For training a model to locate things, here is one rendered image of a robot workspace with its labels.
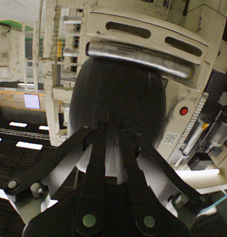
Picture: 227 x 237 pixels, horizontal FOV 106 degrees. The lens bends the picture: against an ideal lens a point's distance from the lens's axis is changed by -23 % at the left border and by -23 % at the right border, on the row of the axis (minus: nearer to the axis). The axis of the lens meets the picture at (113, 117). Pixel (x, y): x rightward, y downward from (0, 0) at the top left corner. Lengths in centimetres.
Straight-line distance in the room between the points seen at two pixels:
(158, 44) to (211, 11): 32
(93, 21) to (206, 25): 42
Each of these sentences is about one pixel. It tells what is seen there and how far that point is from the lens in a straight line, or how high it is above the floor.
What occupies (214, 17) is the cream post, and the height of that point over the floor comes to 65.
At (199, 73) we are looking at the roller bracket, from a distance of 41.
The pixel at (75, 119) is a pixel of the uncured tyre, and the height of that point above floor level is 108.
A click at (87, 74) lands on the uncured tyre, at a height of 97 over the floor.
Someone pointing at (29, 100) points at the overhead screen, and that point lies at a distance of 465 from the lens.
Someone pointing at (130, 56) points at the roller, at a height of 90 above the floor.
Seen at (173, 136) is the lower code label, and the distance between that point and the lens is 62.
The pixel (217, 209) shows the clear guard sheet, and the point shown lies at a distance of 84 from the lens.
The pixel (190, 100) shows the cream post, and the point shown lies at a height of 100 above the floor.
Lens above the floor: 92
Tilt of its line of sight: 28 degrees up
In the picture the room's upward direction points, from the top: 169 degrees counter-clockwise
